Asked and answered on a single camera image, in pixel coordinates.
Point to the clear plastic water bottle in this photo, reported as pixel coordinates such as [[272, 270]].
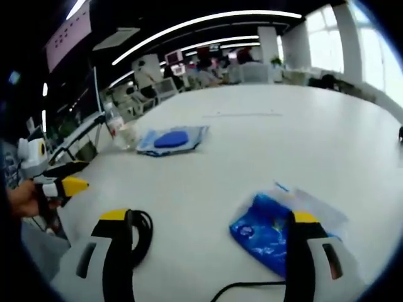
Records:
[[114, 124]]

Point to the dark object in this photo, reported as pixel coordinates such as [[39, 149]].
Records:
[[400, 133]]

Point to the ceiling light strip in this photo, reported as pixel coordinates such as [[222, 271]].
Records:
[[252, 12]]

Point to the computer monitor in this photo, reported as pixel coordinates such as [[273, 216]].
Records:
[[85, 97]]

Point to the small green desk plant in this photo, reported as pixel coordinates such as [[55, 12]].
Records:
[[67, 127]]

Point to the blue mouse pad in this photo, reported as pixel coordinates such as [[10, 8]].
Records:
[[171, 140]]

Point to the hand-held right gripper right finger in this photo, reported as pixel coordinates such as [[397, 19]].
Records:
[[302, 251]]

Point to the ceiling air conditioner panel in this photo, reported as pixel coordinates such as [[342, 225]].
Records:
[[116, 38]]

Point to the green potted plant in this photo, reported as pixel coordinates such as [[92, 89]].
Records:
[[276, 60]]

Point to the person's left hand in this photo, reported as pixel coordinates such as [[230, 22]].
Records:
[[25, 201]]

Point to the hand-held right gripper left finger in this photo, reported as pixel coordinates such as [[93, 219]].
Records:
[[94, 267]]

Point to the large hanging display screen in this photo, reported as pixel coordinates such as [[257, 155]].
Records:
[[69, 41]]

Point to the white table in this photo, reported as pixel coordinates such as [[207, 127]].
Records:
[[236, 163]]

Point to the white office desk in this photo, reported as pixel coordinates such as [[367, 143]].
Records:
[[78, 132]]

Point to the white mesh office chair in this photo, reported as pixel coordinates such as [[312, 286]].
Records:
[[166, 89]]

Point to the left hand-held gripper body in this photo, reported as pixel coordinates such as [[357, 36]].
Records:
[[31, 157]]

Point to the blue patterned packet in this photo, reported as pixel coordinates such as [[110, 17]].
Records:
[[258, 232]]

